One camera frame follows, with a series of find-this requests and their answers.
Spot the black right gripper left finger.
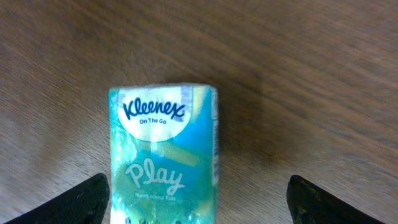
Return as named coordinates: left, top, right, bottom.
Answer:
left=5, top=173, right=110, bottom=224

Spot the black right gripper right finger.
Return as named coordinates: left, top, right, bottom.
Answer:
left=286, top=175, right=383, bottom=224

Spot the green tissue pack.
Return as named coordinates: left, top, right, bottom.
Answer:
left=109, top=83, right=219, bottom=224

